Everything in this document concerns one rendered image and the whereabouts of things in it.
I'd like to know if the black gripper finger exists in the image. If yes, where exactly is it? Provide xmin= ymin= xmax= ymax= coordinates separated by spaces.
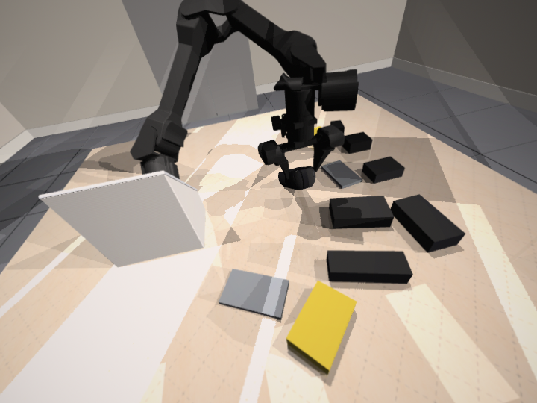
xmin=275 ymin=158 xmax=289 ymax=180
xmin=313 ymin=144 xmax=335 ymax=172

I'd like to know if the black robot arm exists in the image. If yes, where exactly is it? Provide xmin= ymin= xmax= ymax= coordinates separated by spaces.
xmin=130 ymin=0 xmax=359 ymax=179

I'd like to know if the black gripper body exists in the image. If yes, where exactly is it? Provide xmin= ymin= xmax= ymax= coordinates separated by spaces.
xmin=257 ymin=111 xmax=345 ymax=165

